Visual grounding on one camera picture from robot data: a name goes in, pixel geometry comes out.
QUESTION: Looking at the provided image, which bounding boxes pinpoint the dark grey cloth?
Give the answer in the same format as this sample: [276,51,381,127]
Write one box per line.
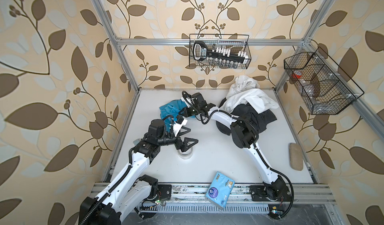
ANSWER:
[216,98,277,136]

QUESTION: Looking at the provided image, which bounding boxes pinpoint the black socket set holder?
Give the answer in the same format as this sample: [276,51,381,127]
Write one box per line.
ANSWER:
[189,40,252,64]

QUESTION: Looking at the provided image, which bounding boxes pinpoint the black wire basket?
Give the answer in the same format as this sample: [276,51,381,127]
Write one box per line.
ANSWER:
[284,47,364,115]
[189,33,252,70]

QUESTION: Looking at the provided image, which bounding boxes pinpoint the blue tissue pack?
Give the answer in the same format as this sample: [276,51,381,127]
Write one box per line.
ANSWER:
[205,172,235,209]

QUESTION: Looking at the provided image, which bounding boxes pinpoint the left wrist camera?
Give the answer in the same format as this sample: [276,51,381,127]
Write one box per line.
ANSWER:
[172,116,188,136]

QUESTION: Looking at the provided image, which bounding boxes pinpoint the white cloth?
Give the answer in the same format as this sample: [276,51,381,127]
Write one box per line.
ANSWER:
[220,75,280,114]

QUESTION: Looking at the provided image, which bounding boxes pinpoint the right black wire basket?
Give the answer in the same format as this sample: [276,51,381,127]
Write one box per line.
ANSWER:
[284,47,364,115]

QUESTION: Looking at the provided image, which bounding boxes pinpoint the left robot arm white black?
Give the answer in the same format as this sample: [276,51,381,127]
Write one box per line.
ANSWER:
[79,116,198,225]

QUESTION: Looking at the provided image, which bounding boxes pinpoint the clear tape roll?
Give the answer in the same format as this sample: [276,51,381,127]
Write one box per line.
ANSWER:
[177,148,194,160]

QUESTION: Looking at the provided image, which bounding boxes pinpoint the clear bottle red cap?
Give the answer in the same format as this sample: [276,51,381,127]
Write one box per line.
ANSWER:
[292,70,319,104]

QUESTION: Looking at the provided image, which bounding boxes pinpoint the back black wire basket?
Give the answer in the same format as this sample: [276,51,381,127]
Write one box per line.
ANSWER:
[189,33,252,70]

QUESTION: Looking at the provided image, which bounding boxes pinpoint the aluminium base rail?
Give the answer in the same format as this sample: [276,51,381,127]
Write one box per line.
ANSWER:
[133,183,336,215]

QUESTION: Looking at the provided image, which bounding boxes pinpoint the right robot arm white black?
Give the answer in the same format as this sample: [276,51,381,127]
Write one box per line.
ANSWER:
[182,91,295,220]

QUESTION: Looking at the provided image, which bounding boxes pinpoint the teal cloth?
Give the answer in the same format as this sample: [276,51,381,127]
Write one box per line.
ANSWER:
[159,99,187,119]

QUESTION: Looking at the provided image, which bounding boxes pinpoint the aluminium frame back bar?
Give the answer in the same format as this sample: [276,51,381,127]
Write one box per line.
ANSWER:
[116,38,304,47]

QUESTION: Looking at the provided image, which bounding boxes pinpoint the beige sponge block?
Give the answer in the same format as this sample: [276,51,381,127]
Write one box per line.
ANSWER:
[289,143,304,171]

